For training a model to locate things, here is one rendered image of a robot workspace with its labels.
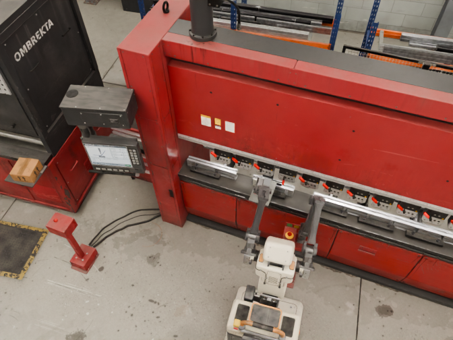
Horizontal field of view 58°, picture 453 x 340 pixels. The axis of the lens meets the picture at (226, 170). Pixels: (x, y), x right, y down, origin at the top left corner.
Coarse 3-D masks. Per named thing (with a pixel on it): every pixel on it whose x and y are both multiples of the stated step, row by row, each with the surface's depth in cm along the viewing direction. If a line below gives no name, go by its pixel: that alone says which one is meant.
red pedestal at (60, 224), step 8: (56, 216) 371; (64, 216) 371; (48, 224) 366; (56, 224) 365; (64, 224) 365; (72, 224) 369; (56, 232) 367; (64, 232) 361; (72, 232) 373; (72, 240) 391; (80, 248) 409; (88, 248) 425; (80, 256) 415; (88, 256) 420; (96, 256) 431; (72, 264) 423; (80, 264) 414; (88, 264) 421
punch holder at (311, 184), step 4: (304, 176) 341; (308, 176) 339; (312, 176) 337; (308, 180) 343; (312, 180) 341; (316, 180) 339; (304, 184) 348; (308, 184) 347; (312, 184) 344; (316, 184) 342; (312, 188) 348; (316, 188) 346
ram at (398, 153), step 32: (192, 64) 302; (192, 96) 318; (224, 96) 305; (256, 96) 293; (288, 96) 282; (320, 96) 278; (192, 128) 347; (224, 128) 332; (256, 128) 318; (288, 128) 306; (320, 128) 294; (352, 128) 283; (384, 128) 272; (416, 128) 263; (448, 128) 258; (288, 160) 333; (320, 160) 319; (352, 160) 306; (384, 160) 294; (416, 160) 283; (448, 160) 273; (416, 192) 307; (448, 192) 295
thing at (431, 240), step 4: (408, 232) 344; (416, 232) 344; (408, 236) 343; (412, 236) 342; (416, 236) 341; (420, 236) 341; (424, 236) 341; (428, 236) 341; (420, 240) 342; (424, 240) 340; (428, 240) 339; (432, 240) 339; (440, 240) 339; (436, 244) 338; (440, 244) 336
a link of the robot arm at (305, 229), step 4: (312, 196) 306; (312, 200) 306; (312, 204) 308; (312, 208) 311; (312, 212) 313; (308, 216) 318; (312, 216) 315; (308, 220) 319; (304, 224) 327; (308, 224) 321; (304, 228) 325; (308, 228) 324; (304, 232) 329; (308, 232) 327
